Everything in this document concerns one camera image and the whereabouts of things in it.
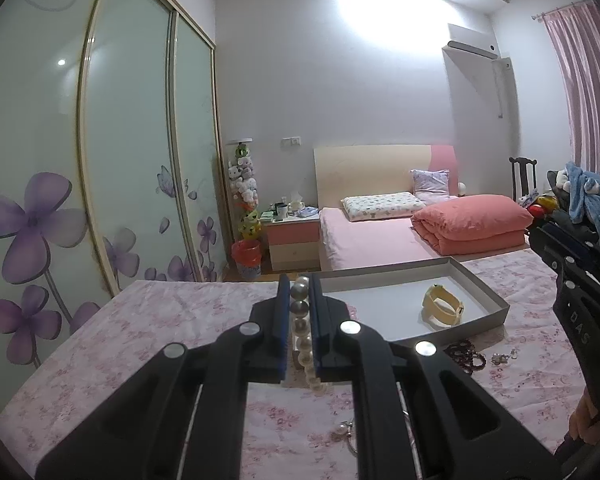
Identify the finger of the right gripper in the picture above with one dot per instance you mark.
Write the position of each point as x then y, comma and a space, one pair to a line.
557, 248

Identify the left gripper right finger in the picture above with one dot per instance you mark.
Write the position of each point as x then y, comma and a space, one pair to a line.
418, 415

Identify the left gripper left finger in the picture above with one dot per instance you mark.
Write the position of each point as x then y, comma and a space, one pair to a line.
181, 415

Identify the thin silver bangle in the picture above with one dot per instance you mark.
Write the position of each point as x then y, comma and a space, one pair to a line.
346, 430

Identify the small silver charm earrings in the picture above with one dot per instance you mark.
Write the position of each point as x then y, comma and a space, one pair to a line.
500, 359

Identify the cream yellow wristwatch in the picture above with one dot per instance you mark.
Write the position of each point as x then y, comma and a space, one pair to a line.
441, 307

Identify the person right hand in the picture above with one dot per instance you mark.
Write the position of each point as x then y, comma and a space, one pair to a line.
583, 422

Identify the blue plush clothing pile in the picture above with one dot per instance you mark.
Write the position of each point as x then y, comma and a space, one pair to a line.
580, 190

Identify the dark wooden chair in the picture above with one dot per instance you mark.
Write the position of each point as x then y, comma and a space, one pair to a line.
524, 180

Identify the folded salmon quilt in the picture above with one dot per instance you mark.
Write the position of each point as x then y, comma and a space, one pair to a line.
472, 224

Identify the grey shallow tray box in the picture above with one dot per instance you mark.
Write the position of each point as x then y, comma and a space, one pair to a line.
389, 300

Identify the small purple pillow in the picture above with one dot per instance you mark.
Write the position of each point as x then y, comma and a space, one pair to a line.
431, 187

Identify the red mesh waste bin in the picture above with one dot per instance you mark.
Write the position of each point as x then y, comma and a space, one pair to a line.
247, 256

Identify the floral white pillow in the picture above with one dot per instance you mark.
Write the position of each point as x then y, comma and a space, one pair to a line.
381, 206

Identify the pink nightstand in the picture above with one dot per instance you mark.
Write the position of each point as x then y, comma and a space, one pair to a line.
294, 243

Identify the pink curtain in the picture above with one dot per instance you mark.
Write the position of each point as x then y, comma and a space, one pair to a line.
574, 32

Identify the white air conditioner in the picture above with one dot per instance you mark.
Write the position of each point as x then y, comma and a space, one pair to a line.
471, 41

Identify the cream pink headboard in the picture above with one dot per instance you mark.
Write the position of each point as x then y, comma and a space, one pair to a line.
355, 170

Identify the plush toy stack tube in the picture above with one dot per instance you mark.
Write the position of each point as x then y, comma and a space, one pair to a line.
244, 195

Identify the sliding wardrobe with flowers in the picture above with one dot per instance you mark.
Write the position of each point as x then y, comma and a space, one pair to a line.
109, 164

